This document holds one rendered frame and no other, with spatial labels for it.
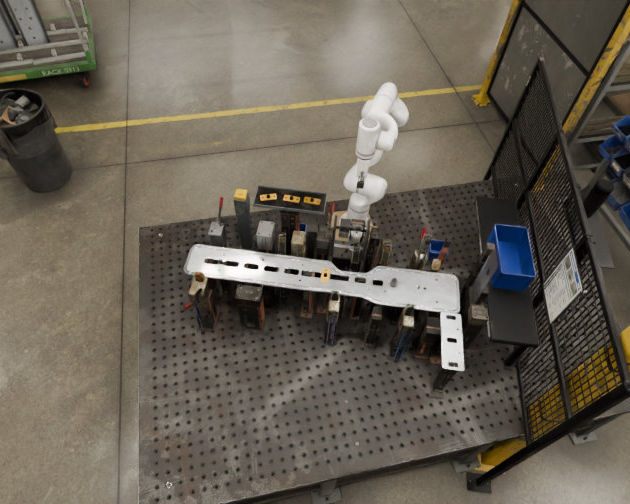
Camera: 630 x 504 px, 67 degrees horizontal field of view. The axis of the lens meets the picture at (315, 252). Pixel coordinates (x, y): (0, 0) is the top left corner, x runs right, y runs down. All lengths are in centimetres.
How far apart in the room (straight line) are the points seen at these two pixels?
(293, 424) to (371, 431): 37
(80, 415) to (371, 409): 183
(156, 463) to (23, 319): 179
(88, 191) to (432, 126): 320
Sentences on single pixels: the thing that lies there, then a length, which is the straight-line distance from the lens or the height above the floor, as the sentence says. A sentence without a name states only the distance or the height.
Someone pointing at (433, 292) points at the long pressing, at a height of 100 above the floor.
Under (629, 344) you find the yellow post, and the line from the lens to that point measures 192.
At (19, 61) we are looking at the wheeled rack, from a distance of 560.
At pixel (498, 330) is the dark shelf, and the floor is 103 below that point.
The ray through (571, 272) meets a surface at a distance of 223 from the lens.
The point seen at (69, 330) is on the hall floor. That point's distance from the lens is 368.
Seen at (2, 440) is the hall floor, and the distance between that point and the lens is 354.
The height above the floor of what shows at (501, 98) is 26.
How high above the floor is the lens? 299
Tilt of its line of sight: 54 degrees down
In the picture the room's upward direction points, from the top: 3 degrees clockwise
